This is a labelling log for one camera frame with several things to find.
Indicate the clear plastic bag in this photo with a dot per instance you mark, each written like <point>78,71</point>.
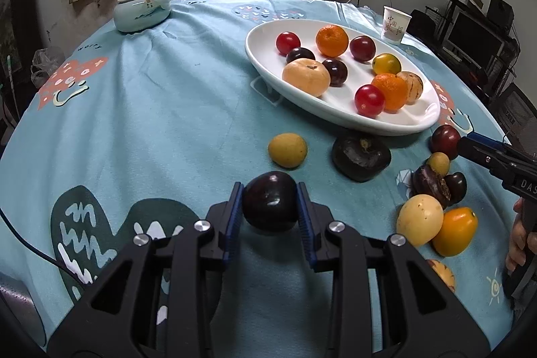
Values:
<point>44,66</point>

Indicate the white plate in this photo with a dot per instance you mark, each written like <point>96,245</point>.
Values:
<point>331,106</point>

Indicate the computer monitor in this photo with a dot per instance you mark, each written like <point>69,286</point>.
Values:
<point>474,35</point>

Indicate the dark wrinkled passion fruit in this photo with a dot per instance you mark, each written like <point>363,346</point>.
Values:
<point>430,186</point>

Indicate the yellow loquat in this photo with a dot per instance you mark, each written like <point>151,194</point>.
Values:
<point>438,163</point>
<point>287,149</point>

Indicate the pale orange persimmon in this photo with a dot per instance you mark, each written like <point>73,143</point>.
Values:
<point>306,78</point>

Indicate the white paper cup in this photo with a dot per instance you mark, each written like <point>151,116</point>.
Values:
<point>394,24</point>

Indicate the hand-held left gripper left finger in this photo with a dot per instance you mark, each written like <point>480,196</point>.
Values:
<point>235,223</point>

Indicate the dark red plum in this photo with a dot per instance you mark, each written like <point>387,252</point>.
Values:
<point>362,48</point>
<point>444,140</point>

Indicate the small striped pepino melon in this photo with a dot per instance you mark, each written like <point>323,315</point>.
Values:
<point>415,85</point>

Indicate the clear plastic stand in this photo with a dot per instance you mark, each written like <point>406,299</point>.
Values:
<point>264,87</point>

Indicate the green-yellow orange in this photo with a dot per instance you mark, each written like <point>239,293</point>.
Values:
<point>386,64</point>

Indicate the red cherry tomato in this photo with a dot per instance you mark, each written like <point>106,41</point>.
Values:
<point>287,42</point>

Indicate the black hat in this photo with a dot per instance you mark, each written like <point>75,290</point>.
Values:
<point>421,20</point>

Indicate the dark wooden desk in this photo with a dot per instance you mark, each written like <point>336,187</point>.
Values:
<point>461,68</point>

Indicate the person's right hand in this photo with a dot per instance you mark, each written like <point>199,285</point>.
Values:
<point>518,249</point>

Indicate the black speaker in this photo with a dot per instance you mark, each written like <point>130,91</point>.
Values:
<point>501,12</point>

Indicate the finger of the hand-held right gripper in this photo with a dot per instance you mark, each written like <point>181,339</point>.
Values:
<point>474,150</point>
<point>482,137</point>

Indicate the orange mandarin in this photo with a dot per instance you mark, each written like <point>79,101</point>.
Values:
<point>332,41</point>
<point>390,91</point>

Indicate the orange yellow tomato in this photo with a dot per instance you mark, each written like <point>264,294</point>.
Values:
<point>455,230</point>

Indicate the pale yellow passion fruit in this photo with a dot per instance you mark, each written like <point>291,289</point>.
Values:
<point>419,219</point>

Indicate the pale green ceramic jar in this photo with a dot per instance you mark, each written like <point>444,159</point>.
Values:
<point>140,12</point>

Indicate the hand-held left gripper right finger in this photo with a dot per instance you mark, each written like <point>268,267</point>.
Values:
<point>304,223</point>

